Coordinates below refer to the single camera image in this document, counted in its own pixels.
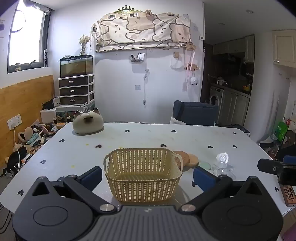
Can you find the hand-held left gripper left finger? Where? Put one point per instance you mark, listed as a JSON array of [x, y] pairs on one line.
[[92, 177]]

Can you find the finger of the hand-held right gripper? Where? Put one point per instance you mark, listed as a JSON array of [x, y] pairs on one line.
[[290, 160], [268, 165]]

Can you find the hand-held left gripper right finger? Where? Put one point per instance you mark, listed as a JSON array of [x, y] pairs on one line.
[[203, 178]]

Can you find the pale green round lid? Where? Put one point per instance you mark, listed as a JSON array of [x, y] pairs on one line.
[[204, 166]]

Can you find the clear plastic cup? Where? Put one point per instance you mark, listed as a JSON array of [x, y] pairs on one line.
[[223, 171]]

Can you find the beige woven plastic basket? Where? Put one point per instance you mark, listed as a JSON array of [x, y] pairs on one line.
[[141, 185]]

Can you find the green packet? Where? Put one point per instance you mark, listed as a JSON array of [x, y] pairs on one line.
[[281, 132]]

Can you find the engraved wooden plaque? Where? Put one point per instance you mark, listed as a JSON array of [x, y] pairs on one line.
[[288, 194]]

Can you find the dark bag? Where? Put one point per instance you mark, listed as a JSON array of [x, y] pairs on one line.
[[233, 129]]

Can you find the beige cat-shaped ceramic ornament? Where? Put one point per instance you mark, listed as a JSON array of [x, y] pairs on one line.
[[87, 124]]

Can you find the dark blue chair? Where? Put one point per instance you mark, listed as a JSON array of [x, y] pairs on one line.
[[196, 113]]

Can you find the grey lower kitchen cabinet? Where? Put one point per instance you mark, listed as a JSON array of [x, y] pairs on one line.
[[234, 107]]

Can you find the patterned storage box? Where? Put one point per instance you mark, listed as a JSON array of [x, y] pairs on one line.
[[69, 111]]

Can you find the pile of floor clutter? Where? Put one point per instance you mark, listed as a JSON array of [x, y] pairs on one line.
[[30, 141]]

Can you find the white storage box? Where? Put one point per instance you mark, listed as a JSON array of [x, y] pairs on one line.
[[48, 115]]

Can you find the washing machine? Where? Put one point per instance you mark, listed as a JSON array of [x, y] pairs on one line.
[[216, 97]]

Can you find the black device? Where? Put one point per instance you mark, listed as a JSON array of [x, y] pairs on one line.
[[49, 106]]

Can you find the small white appliance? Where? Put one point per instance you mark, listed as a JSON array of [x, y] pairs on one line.
[[56, 102]]

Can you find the white drawer cabinet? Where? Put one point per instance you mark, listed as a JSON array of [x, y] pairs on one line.
[[74, 90]]

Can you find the white plush sheep toy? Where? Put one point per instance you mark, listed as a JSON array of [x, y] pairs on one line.
[[193, 81]]

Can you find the glass fish tank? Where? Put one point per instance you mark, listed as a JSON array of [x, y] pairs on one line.
[[76, 67]]

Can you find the cream upper kitchen cabinet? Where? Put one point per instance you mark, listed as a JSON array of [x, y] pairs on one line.
[[284, 48]]

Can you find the white cloth pouch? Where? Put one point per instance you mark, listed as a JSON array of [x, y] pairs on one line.
[[177, 63]]

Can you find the vase with dried flowers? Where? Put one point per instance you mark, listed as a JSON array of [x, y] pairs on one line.
[[84, 44]]

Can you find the window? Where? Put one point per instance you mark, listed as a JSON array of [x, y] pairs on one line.
[[25, 39]]

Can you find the bear print cloth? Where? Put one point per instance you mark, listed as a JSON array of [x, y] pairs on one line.
[[143, 30]]

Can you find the gold crown decoration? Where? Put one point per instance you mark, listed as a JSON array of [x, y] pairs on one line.
[[124, 9]]

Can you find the white wall socket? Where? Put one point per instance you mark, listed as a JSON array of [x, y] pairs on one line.
[[14, 121]]

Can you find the white wall switch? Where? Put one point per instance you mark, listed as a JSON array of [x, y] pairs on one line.
[[137, 87]]

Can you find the wooden wall hanger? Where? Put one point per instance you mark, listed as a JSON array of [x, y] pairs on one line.
[[192, 67]]

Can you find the small clear wall shelf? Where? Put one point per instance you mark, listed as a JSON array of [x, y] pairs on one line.
[[137, 58]]

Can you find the wooden hook rail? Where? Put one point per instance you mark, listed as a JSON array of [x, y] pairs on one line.
[[190, 46]]

